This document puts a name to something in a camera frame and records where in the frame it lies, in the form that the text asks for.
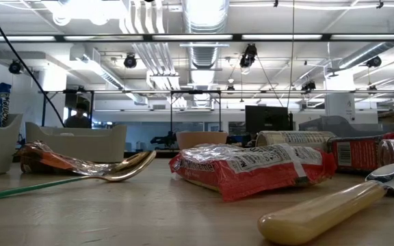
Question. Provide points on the red ramen packet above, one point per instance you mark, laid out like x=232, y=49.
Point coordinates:
x=251, y=177

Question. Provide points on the gold lid spice jar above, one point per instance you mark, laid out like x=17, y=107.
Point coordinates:
x=296, y=138

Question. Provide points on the orange foil packet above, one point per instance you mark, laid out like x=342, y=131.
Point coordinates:
x=46, y=157

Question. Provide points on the red spice box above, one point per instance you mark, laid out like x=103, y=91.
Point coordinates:
x=357, y=153

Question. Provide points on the black background robot arm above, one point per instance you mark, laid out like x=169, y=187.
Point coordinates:
x=164, y=139

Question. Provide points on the orange bowl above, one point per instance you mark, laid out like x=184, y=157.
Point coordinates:
x=200, y=140

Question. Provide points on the black monitor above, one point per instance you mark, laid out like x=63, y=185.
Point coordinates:
x=269, y=119

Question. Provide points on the black ceiling spotlight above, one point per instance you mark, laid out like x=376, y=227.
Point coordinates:
x=308, y=86
x=248, y=56
x=374, y=61
x=15, y=67
x=130, y=61

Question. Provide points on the person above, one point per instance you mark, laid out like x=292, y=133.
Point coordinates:
x=78, y=119

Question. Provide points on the black background rig frame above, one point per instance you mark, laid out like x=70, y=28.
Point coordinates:
x=91, y=106
x=171, y=109

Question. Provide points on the silver ventilation duct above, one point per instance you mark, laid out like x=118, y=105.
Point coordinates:
x=204, y=51

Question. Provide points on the black aluminium rig frame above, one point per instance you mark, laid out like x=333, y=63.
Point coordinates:
x=238, y=37

